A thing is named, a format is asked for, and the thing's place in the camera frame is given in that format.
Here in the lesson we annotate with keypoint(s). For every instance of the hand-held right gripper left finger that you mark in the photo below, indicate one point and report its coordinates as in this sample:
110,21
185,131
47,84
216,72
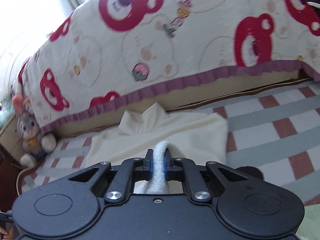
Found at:
150,165

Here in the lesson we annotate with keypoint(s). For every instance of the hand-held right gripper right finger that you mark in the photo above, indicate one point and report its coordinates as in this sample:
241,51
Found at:
166,166

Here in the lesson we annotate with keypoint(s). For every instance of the white fleece jacket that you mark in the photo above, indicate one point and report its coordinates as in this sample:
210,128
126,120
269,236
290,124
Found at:
187,135

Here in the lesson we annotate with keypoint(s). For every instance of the brown wooden cabinet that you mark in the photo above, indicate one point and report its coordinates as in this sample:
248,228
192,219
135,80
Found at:
7,180

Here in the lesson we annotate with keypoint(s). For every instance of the beige nightstand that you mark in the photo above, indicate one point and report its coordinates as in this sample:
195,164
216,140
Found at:
10,140

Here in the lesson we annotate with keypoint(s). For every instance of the grey plush rabbit toy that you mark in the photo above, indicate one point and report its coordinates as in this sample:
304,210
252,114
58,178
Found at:
30,130

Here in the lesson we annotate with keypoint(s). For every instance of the teal fluffy item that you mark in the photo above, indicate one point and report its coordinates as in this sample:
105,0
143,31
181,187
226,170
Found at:
5,115

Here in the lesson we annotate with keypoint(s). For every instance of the bear printed bed sheet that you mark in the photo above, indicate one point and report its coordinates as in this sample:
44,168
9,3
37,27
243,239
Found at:
175,42

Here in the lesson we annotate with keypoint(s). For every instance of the white curtain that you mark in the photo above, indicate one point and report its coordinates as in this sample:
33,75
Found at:
37,5

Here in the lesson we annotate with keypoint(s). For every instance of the beige bed frame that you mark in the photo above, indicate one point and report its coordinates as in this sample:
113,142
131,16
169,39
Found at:
212,95

